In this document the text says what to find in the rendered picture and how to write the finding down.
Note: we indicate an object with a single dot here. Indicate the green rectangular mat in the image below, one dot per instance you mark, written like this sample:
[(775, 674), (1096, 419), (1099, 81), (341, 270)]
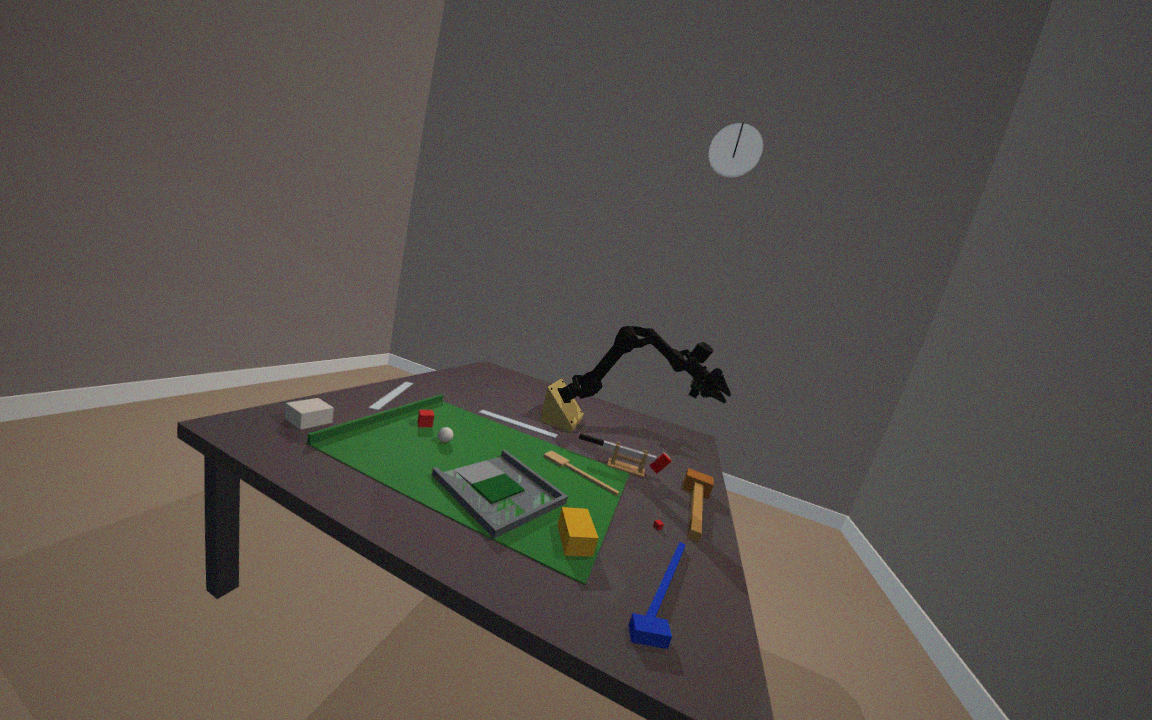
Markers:
[(401, 455)]

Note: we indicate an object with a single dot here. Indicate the white cube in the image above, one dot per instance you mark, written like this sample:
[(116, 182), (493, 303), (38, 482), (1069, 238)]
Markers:
[(309, 413)]

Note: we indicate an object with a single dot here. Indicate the white flat bar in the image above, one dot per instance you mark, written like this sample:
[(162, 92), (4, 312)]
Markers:
[(518, 424), (383, 401)]

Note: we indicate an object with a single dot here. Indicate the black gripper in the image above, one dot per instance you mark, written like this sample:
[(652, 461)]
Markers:
[(715, 383)]

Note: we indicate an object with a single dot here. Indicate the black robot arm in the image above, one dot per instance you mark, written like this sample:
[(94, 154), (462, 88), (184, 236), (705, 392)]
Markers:
[(625, 341)]

